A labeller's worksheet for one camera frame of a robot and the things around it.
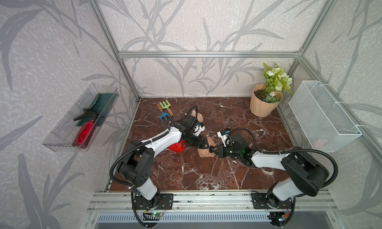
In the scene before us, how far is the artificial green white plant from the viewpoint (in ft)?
3.00

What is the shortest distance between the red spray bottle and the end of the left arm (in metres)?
0.34

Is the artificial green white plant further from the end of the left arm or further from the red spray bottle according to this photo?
the red spray bottle

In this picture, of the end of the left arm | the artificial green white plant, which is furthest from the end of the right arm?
the artificial green white plant

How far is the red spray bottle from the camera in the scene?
560 mm

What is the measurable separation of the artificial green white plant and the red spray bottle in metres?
0.98

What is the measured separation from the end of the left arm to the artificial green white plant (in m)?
0.53

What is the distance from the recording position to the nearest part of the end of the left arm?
27.1 inches
